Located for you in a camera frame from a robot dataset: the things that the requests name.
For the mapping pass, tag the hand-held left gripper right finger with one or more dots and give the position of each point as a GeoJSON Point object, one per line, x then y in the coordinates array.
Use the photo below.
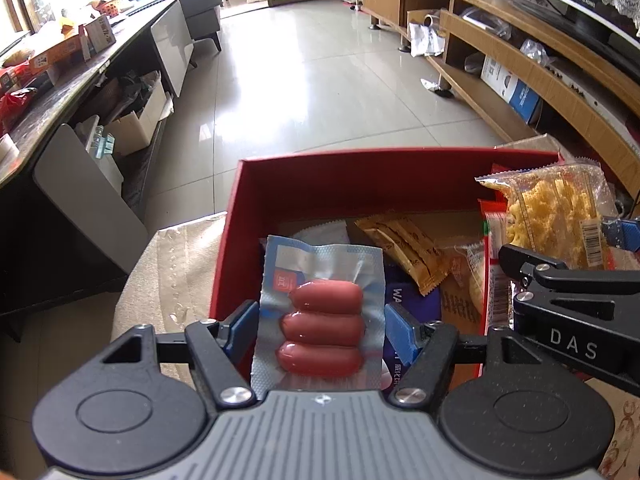
{"type": "Point", "coordinates": [400, 332]}

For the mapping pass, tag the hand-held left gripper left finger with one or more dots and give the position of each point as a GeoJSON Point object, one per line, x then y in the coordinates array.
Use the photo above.
{"type": "Point", "coordinates": [242, 330]}

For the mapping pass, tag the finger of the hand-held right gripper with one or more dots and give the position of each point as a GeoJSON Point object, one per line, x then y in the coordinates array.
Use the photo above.
{"type": "Point", "coordinates": [540, 265]}
{"type": "Point", "coordinates": [622, 235]}

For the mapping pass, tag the red and white barcode packet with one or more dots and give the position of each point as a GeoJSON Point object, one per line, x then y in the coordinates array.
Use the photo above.
{"type": "Point", "coordinates": [495, 270]}

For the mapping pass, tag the purple wafer packet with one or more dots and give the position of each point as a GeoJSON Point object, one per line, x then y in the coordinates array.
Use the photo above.
{"type": "Point", "coordinates": [420, 290]}

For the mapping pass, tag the clear yellow noodle snack packet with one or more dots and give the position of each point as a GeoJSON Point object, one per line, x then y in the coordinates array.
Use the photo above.
{"type": "Point", "coordinates": [550, 210]}

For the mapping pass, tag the vacuum-packed sausage packet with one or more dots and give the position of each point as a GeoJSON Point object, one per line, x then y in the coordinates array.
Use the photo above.
{"type": "Point", "coordinates": [320, 320]}

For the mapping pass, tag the golden brown snack packet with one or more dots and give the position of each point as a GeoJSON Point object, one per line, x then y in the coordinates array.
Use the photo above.
{"type": "Point", "coordinates": [400, 245]}

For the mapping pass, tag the small silver foil packet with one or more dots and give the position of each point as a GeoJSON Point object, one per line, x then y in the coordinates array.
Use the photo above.
{"type": "Point", "coordinates": [325, 232]}

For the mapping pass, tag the red cardboard box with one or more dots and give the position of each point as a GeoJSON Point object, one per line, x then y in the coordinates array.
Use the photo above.
{"type": "Point", "coordinates": [325, 185]}

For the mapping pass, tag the white set-top box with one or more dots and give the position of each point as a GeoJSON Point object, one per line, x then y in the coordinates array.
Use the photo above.
{"type": "Point", "coordinates": [585, 90]}

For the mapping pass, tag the wooden television cabinet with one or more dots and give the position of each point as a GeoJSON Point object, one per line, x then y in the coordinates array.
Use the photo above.
{"type": "Point", "coordinates": [500, 100]}

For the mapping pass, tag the blue and white box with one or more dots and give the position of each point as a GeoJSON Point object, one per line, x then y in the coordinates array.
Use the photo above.
{"type": "Point", "coordinates": [510, 85]}

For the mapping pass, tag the black sideboard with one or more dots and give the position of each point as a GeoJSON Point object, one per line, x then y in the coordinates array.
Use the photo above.
{"type": "Point", "coordinates": [50, 240]}

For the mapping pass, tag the open cardboard box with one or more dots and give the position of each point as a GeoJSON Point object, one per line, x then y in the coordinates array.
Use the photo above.
{"type": "Point", "coordinates": [135, 125]}

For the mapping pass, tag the curved television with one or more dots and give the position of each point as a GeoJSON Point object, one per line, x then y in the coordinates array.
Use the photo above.
{"type": "Point", "coordinates": [590, 5]}

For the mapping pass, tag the white plastic bag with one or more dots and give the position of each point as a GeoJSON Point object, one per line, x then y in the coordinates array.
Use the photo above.
{"type": "Point", "coordinates": [427, 35]}

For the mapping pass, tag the red snack bags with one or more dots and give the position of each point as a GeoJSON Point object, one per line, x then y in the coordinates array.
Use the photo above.
{"type": "Point", "coordinates": [15, 105]}

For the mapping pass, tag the grey ottoman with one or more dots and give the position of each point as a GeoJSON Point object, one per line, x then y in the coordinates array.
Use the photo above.
{"type": "Point", "coordinates": [200, 10]}

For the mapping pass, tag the orange boxes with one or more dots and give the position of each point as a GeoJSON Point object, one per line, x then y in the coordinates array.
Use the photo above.
{"type": "Point", "coordinates": [70, 45]}

